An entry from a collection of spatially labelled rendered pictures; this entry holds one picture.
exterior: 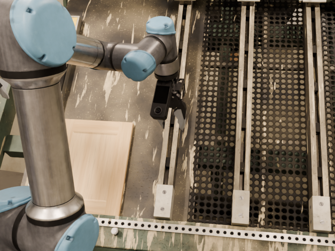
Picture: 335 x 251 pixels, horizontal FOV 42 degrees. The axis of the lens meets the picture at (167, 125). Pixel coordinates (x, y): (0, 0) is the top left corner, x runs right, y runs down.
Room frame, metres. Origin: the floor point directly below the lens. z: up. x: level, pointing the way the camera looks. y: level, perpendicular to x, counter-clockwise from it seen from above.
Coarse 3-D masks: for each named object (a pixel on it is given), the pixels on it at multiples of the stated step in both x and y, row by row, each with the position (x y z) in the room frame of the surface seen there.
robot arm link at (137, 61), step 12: (120, 48) 1.11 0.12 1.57; (132, 48) 1.09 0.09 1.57; (144, 48) 1.08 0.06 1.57; (156, 48) 1.10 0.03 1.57; (120, 60) 1.10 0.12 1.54; (132, 60) 1.05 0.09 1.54; (144, 60) 1.05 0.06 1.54; (156, 60) 1.09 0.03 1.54; (132, 72) 1.06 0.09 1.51; (144, 72) 1.05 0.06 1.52
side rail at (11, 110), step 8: (8, 88) 1.92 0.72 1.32; (0, 96) 1.89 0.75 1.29; (0, 104) 1.87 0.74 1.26; (8, 104) 1.89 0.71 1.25; (0, 112) 1.84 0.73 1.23; (8, 112) 1.89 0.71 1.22; (0, 120) 1.82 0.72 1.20; (8, 120) 1.88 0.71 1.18; (0, 128) 1.81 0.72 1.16; (8, 128) 1.88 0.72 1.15; (0, 136) 1.81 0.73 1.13; (0, 144) 1.80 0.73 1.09; (0, 152) 1.80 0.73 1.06; (0, 160) 1.79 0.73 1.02
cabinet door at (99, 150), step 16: (80, 128) 1.79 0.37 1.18; (96, 128) 1.78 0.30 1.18; (112, 128) 1.77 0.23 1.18; (128, 128) 1.77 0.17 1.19; (80, 144) 1.74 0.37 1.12; (96, 144) 1.74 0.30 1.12; (112, 144) 1.73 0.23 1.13; (128, 144) 1.72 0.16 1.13; (80, 160) 1.70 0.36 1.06; (96, 160) 1.69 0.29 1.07; (112, 160) 1.68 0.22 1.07; (80, 176) 1.65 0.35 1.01; (96, 176) 1.65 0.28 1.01; (112, 176) 1.64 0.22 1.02; (80, 192) 1.61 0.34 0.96; (96, 192) 1.61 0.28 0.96; (112, 192) 1.60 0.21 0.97; (96, 208) 1.56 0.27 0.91; (112, 208) 1.56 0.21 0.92
